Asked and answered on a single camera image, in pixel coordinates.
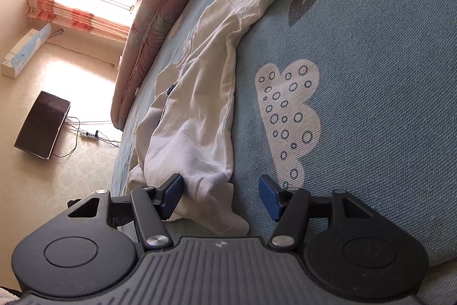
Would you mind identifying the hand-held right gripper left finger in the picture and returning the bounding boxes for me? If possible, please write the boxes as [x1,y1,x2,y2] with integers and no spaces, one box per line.
[67,173,185,252]

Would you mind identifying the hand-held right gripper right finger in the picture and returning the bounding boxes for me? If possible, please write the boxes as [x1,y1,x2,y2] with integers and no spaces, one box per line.
[258,174,390,250]

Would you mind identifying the white printed long-sleeve shirt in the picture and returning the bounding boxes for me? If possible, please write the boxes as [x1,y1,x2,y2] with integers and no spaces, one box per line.
[127,0,386,234]

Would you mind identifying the black television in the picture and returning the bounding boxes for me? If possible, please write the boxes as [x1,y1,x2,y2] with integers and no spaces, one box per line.
[14,91,71,160]

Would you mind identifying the blue floral bed sheet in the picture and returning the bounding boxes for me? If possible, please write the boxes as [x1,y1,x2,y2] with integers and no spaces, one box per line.
[109,0,457,305]

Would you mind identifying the pink floral quilt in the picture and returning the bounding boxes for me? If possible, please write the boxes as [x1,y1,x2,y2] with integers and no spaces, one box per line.
[111,0,240,129]

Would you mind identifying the orange patterned curtain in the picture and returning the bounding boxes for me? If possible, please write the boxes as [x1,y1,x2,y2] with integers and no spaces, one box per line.
[27,0,131,41]

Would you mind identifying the white air conditioner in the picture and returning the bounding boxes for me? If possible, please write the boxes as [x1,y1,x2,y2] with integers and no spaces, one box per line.
[0,23,52,80]

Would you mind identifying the tangled black power cables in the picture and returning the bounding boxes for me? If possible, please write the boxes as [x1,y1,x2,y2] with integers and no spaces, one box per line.
[53,115,122,159]

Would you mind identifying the thin air conditioner cable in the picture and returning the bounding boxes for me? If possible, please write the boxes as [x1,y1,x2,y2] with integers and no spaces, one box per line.
[50,28,115,68]

